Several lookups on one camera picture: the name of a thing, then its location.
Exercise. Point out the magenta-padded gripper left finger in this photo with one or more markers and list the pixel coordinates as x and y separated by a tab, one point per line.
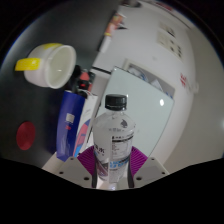
75	170

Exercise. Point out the colourful flat box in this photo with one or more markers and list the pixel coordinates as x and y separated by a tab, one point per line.
117	20

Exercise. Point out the wall notice board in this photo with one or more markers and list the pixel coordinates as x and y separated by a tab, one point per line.
150	78

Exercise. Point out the small white flat object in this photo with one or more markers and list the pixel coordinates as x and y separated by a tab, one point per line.
105	43

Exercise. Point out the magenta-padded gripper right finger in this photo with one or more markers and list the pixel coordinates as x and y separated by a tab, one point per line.
150	170

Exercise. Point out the black and red tool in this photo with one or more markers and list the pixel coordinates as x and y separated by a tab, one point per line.
83	80

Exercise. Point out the clear plastic water bottle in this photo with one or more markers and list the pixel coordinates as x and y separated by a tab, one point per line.
113	143

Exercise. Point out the blue cardboard box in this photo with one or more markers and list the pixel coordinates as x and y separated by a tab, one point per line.
68	133

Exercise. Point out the small white wall poster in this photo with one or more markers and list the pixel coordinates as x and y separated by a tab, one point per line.
166	29

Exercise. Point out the large white wall poster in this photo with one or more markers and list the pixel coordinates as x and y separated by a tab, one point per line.
173	46

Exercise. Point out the large whiteboard on stand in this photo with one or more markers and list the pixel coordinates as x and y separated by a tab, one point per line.
150	113

